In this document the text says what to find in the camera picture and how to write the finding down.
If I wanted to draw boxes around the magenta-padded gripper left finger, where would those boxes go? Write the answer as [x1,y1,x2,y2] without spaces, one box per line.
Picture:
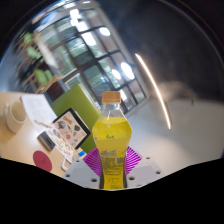
[63,148,102,190]

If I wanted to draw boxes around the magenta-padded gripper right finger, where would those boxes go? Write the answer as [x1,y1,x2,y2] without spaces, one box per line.
[123,145,163,190]

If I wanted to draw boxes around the yellow drink bottle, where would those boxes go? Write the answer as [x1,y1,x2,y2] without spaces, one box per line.
[91,91,133,190]

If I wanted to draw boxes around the small blue-capped bottle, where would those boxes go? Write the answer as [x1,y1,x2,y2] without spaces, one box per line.
[71,150,87,162]

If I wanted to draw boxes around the small white device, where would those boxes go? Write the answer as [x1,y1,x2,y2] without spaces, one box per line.
[60,156,73,172]

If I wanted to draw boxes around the flat round red coaster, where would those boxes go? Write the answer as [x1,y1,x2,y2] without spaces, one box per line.
[32,150,54,173]

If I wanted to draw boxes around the small dark grey box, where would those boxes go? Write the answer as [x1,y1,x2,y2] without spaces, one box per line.
[36,130,56,152]

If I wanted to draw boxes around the green upholstered bench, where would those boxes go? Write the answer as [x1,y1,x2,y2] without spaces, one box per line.
[50,83,102,154]

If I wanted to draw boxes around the long curved ceiling light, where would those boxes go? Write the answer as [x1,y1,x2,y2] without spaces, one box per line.
[134,53,172,130]

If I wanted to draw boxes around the white paper sheet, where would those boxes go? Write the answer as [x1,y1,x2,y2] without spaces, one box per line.
[20,94,58,133]

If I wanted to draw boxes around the white ribbed mug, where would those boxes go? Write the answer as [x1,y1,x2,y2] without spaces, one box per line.
[3,99,28,134]

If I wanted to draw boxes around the wooden chairs with green seats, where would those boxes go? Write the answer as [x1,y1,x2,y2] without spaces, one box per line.
[14,31,63,94]

